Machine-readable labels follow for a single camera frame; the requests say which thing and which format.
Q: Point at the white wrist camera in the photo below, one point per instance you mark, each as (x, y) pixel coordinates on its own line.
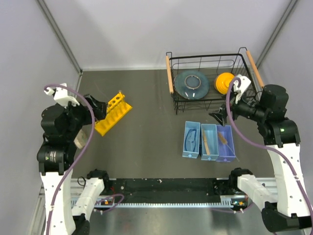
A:
(61, 96)
(240, 86)

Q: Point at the beige ceramic mug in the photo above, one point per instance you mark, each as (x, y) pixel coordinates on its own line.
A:
(81, 139)

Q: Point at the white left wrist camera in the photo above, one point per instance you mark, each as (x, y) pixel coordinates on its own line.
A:
(61, 96)

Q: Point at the yellow test tube rack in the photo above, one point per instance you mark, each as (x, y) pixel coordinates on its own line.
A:
(117, 108)

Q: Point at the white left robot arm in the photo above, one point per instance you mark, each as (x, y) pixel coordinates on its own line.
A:
(61, 125)

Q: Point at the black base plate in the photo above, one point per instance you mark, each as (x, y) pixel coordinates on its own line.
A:
(170, 190)

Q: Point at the light blue bin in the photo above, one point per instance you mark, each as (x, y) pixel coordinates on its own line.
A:
(192, 125)
(212, 139)

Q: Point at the wire test tube brush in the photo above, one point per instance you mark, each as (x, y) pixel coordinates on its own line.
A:
(226, 148)

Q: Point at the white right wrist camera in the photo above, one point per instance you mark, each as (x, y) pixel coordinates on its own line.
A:
(240, 86)

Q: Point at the black wire basket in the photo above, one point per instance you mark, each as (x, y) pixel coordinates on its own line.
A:
(211, 65)

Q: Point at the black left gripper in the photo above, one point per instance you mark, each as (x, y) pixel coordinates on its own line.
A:
(99, 108)

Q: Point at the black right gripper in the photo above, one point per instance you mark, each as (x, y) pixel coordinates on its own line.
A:
(221, 118)

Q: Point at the yellow ribbed bowl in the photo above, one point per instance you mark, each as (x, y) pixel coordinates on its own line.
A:
(222, 82)

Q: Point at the light blue left bin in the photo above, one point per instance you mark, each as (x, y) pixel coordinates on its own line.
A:
(192, 125)

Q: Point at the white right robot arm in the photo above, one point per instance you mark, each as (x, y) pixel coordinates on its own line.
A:
(291, 208)

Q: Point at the light blue middle bin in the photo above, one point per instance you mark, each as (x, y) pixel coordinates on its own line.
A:
(212, 139)

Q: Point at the blue safety goggles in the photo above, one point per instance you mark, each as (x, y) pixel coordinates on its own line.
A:
(190, 140)

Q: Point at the wooden test tube holder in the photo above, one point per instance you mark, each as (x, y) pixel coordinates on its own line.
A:
(205, 142)

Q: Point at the blue ceramic plate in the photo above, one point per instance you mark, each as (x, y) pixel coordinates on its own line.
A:
(192, 84)

